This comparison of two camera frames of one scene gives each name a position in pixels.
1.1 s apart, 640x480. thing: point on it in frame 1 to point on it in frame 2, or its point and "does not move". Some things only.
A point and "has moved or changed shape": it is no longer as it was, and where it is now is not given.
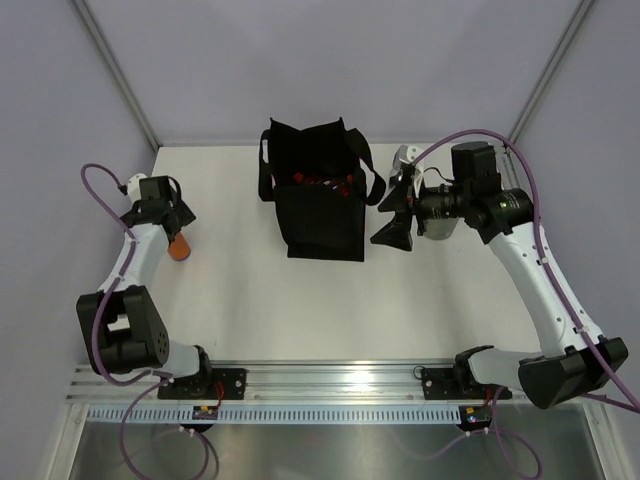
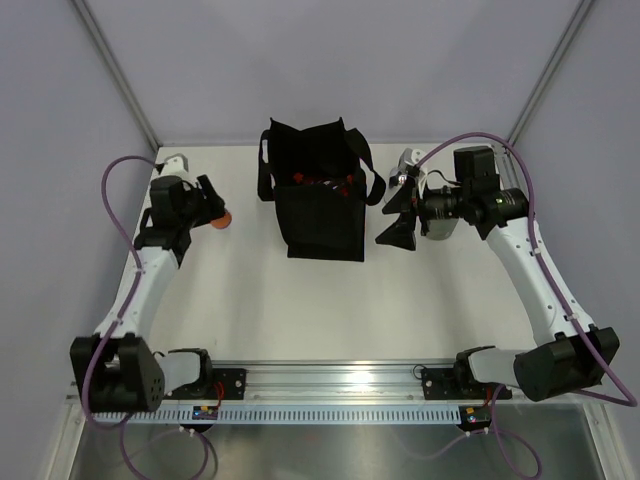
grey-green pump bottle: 439,228 does not move
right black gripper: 402,200 does not move
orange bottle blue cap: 179,248 has moved or changed shape
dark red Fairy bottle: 345,189 does not move
